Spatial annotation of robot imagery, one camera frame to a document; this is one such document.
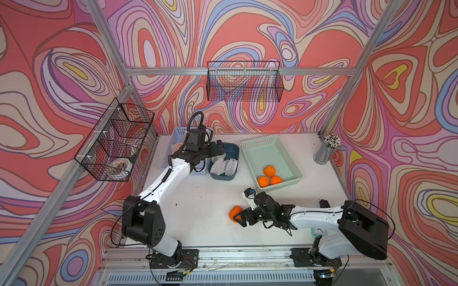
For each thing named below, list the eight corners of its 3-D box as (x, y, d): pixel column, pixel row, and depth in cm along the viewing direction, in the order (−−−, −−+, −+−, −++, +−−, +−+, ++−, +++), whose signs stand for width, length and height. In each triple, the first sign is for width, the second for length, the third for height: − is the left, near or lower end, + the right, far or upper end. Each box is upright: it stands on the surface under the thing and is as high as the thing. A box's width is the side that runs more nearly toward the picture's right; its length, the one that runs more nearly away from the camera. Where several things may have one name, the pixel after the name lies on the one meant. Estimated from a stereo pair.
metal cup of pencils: (315, 165, 107) (329, 144, 92) (312, 156, 112) (324, 134, 97) (327, 165, 107) (342, 144, 92) (323, 156, 112) (337, 134, 97)
